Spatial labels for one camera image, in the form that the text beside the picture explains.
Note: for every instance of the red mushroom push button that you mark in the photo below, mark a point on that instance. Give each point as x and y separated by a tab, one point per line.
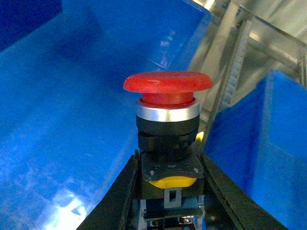
171	183

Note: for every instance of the roller conveyor track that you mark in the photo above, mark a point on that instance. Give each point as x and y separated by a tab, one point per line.
220	96

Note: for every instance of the blue middle bin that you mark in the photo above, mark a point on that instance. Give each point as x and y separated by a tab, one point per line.
67	126

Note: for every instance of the blue bin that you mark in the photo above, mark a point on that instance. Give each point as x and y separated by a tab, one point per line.
261	144
67	126

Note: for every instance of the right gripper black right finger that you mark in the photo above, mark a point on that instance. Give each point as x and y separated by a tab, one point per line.
228	207

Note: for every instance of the blue right bin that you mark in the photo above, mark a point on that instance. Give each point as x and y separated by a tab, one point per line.
261	144

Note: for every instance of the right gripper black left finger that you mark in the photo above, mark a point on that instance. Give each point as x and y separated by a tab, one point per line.
119	208

